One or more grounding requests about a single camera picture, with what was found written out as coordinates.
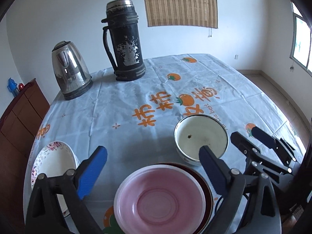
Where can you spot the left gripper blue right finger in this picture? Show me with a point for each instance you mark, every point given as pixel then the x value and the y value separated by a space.
pixel 223 179

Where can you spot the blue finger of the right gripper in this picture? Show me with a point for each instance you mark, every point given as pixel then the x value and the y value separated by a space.
pixel 283 150
pixel 242 143

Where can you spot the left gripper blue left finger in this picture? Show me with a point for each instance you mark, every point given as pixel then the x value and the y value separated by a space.
pixel 89 170

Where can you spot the stainless steel bowl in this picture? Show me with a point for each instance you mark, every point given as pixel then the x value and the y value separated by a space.
pixel 206 190

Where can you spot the white bowl pink flowers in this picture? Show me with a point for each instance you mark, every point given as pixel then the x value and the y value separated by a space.
pixel 53 160

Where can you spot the white enamel bowl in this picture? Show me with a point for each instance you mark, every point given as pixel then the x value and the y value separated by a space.
pixel 195 131

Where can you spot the red plastic bowl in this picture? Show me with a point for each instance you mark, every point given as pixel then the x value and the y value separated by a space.
pixel 159 199

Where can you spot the white plate red flowers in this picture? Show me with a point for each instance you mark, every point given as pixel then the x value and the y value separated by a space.
pixel 61 197

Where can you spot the white printed tablecloth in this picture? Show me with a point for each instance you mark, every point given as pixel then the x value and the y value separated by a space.
pixel 135 120

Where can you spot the brown wooden sideboard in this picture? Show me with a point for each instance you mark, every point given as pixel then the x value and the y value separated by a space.
pixel 19 125

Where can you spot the green framed window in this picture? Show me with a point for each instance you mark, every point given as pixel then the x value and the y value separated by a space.
pixel 301 45

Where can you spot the stainless steel electric kettle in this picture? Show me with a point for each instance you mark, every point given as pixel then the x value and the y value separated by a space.
pixel 70 70

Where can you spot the blue thermos bottle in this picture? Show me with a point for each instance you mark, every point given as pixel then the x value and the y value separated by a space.
pixel 12 87

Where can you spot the black thermos flask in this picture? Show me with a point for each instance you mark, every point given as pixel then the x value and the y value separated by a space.
pixel 121 40

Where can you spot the bamboo window blind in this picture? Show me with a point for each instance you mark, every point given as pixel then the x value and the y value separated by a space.
pixel 197 13

